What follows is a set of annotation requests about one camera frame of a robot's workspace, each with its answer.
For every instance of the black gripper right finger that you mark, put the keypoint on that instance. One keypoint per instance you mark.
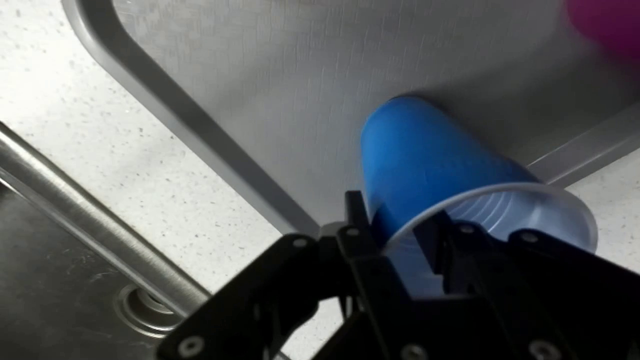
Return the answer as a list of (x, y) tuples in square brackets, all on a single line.
[(533, 301)]

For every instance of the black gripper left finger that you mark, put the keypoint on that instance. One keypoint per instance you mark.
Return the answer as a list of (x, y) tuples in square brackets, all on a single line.
[(373, 301)]

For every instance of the blue plastic cup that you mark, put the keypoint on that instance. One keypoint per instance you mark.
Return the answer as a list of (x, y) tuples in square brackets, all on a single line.
[(426, 161)]

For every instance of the pink plastic cup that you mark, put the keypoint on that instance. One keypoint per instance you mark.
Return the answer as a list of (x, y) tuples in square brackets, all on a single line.
[(610, 23)]

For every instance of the grey serving tray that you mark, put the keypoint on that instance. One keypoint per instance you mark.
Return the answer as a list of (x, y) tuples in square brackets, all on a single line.
[(320, 73)]

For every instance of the stainless steel sink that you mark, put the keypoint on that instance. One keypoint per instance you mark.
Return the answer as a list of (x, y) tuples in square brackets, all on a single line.
[(53, 267)]

